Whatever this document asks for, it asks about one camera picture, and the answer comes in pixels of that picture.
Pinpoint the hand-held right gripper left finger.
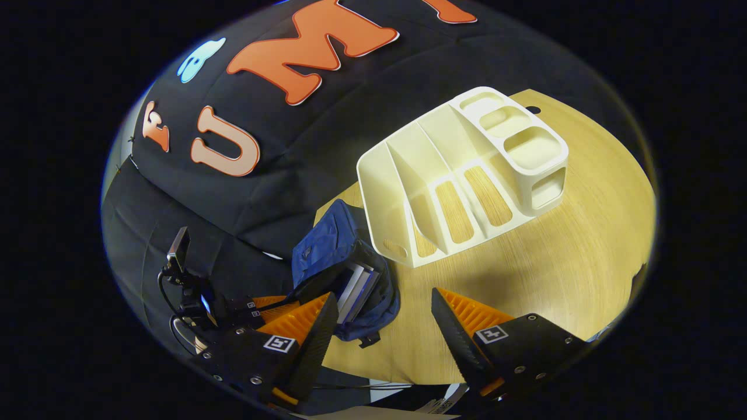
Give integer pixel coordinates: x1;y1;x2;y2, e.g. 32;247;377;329
190;292;339;414

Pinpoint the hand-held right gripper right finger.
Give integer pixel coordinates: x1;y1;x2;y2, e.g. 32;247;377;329
431;287;590;404

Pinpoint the blue spine book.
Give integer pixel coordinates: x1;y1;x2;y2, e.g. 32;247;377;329
349;267;381;326

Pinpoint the blue schoolbag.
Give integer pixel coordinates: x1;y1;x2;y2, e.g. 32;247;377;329
290;198;402;349

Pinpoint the white bookshelf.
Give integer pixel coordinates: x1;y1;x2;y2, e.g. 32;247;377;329
355;86;570;270

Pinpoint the black backdrop cloth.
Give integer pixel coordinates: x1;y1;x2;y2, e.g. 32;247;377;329
100;0;643;356

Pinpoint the black cable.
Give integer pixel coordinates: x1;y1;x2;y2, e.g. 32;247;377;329
156;269;205;354

